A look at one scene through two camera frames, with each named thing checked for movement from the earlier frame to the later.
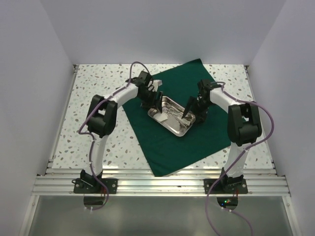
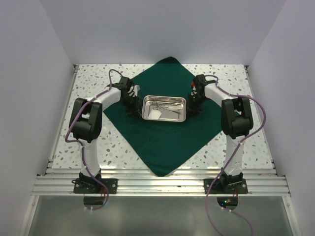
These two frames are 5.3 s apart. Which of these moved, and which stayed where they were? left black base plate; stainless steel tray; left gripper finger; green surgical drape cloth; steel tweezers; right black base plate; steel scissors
Moved: left gripper finger; stainless steel tray; steel scissors; steel tweezers; green surgical drape cloth
Stayed: left black base plate; right black base plate
